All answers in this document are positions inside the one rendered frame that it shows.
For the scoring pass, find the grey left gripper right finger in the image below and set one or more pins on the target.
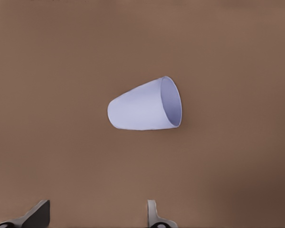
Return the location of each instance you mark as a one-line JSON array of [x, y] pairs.
[[154, 217]]

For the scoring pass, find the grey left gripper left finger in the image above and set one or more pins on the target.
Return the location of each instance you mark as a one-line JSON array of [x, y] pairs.
[[36, 217]]

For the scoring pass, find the pale lavender plastic cup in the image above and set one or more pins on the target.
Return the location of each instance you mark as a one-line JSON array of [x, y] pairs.
[[137, 111]]

